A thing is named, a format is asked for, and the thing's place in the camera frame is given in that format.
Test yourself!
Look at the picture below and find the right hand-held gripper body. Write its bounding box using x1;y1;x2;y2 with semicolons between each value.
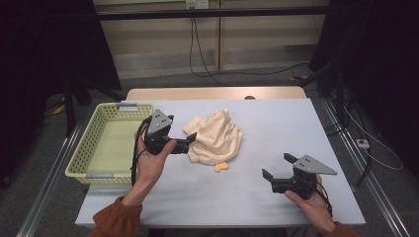
270;154;338;201

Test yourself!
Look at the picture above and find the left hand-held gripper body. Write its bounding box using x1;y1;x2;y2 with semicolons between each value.
143;109;191;156

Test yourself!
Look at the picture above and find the cream cloth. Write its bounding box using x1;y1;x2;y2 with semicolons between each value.
182;108;244;174

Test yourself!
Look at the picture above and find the pale green perforated plastic basket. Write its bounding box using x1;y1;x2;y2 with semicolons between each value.
64;102;155;186

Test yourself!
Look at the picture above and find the person's right hand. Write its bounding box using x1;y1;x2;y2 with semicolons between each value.
284;174;337;234

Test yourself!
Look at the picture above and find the person's left hand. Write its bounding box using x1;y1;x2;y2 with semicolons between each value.
133;122;178;191

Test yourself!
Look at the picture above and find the white table cover board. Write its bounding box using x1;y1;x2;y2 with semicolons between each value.
74;98;367;229

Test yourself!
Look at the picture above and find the light wooden table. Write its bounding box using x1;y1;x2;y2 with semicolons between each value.
126;86;307;101

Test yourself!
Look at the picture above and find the black metal stand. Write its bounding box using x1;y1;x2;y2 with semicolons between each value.
297;58;350;129
62;78;126;137

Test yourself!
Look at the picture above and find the black horizontal metal bar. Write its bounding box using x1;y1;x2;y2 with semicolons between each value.
97;6;330;22

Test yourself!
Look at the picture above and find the dark curtain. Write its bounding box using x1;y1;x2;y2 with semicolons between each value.
309;0;419;179
0;0;123;189

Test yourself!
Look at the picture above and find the right hand-held gripper black cable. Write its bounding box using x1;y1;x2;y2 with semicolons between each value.
314;182;334;218

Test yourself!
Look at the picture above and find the hand-held gripper black cable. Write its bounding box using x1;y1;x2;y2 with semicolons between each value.
314;182;334;218
130;115;154;187

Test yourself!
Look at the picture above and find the left hand-held gripper black cable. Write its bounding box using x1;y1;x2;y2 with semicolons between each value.
130;115;154;187

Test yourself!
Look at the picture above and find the black floor cable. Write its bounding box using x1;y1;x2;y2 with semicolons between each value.
355;108;375;189

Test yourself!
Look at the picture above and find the black hanging wall cable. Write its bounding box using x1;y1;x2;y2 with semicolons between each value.
192;16;228;87
189;16;310;79

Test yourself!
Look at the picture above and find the aluminium floor rail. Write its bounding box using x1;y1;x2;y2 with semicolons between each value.
16;108;90;237
320;98;413;237

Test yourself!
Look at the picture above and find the white floor cable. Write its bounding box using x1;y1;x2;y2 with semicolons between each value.
342;107;404;172

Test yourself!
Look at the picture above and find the white wall power outlet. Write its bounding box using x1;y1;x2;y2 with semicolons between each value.
185;0;210;10

